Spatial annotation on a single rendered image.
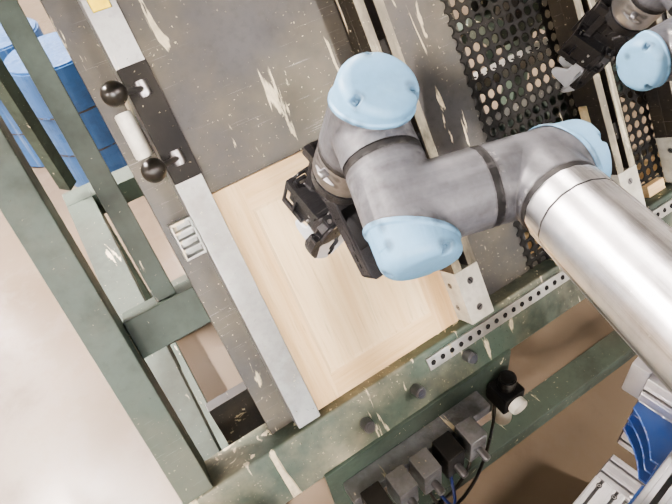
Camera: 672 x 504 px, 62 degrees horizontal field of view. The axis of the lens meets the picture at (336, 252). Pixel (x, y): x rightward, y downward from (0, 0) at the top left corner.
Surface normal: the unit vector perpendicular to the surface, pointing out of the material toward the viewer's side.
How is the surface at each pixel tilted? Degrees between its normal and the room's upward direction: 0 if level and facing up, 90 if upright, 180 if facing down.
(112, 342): 60
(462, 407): 0
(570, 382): 0
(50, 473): 0
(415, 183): 23
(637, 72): 90
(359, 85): 28
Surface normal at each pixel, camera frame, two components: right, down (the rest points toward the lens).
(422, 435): -0.14, -0.69
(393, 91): 0.18, -0.38
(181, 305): 0.39, 0.14
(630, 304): -0.93, -0.05
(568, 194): -0.54, -0.55
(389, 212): -0.48, -0.14
